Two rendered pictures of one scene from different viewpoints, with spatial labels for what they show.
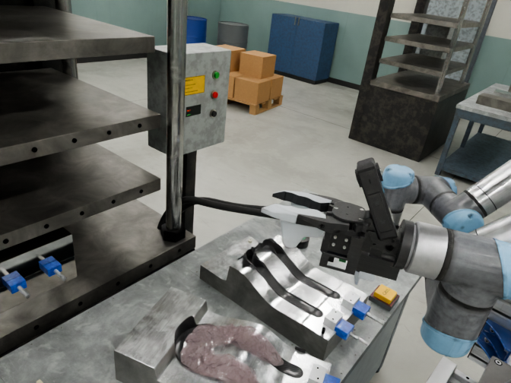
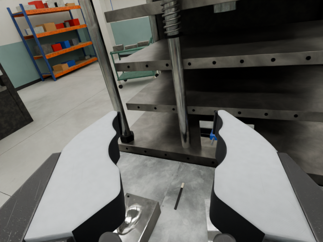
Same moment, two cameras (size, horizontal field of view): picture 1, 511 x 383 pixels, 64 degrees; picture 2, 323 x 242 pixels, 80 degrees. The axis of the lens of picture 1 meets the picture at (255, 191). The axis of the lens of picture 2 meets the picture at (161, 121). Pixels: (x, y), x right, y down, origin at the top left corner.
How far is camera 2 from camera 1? 0.60 m
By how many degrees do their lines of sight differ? 71
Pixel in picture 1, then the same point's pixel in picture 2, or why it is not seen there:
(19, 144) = (233, 56)
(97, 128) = (297, 53)
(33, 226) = (231, 110)
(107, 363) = not seen: hidden behind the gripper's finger
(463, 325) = not seen: outside the picture
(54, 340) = (207, 172)
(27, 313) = (213, 153)
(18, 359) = (189, 168)
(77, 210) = (262, 111)
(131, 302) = not seen: hidden behind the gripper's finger
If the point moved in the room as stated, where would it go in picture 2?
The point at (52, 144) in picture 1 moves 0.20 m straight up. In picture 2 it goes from (255, 60) to (259, 4)
